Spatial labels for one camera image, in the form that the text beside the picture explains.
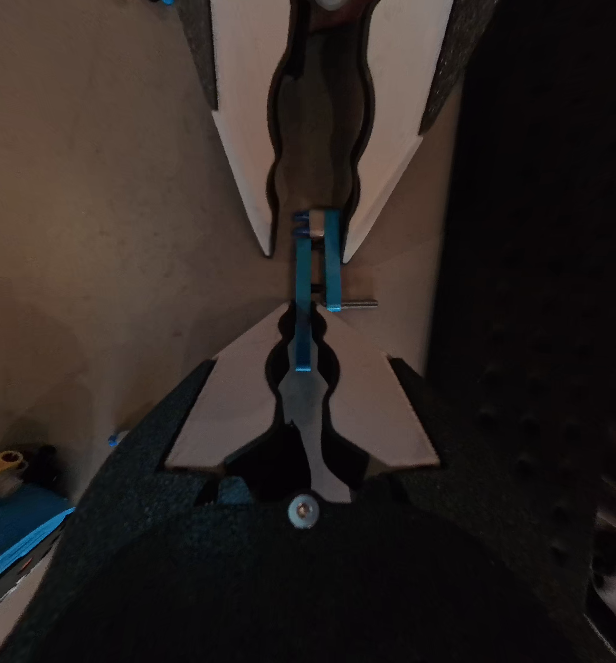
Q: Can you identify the blue perforated beam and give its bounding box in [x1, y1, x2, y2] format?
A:
[323, 208, 346, 314]
[292, 228, 315, 374]

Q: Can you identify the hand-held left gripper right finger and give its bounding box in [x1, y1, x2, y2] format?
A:
[313, 303, 440, 471]

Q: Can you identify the blue yellow toy vehicle model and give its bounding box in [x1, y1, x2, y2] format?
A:
[0, 450, 76, 622]

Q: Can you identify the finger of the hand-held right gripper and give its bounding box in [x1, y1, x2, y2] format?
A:
[211, 0, 294, 258]
[341, 0, 455, 265]

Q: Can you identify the grey desk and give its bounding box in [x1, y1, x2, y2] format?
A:
[0, 0, 466, 663]

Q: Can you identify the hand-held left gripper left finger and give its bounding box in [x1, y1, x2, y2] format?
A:
[164, 301, 298, 472]

